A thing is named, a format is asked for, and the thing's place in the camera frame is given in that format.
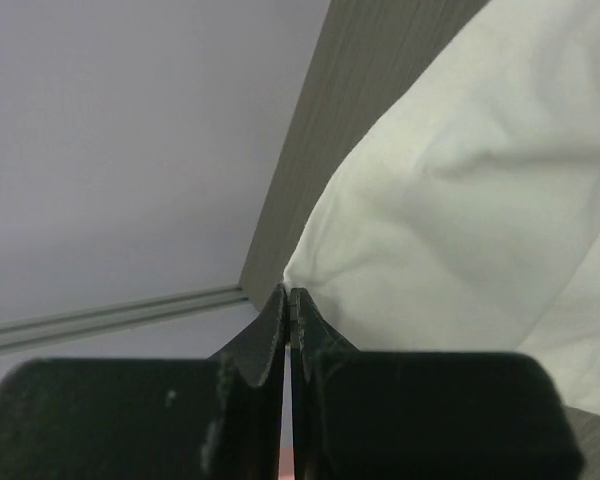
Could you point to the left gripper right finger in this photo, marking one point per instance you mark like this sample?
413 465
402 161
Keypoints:
420 415

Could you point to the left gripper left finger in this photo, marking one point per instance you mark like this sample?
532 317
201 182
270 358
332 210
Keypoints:
216 418

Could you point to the white t-shirt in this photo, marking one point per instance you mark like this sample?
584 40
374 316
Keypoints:
468 217

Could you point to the aluminium rail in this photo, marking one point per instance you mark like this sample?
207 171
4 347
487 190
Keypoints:
25 334

